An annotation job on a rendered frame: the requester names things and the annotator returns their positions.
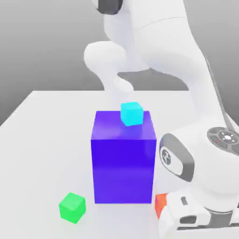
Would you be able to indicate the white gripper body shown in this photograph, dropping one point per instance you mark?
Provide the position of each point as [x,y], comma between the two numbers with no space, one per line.
[168,227]

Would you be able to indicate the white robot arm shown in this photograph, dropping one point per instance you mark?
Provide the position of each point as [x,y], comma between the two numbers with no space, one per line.
[168,46]

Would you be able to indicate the small red cube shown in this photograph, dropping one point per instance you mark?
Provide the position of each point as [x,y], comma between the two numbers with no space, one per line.
[159,203]

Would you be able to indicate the small green cube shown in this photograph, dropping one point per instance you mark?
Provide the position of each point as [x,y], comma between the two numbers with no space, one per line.
[72,208]

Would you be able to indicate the small cyan cube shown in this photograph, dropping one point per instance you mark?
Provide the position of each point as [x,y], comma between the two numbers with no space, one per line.
[131,113]

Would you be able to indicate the large blue box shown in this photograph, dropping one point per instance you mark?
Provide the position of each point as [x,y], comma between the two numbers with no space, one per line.
[123,168]

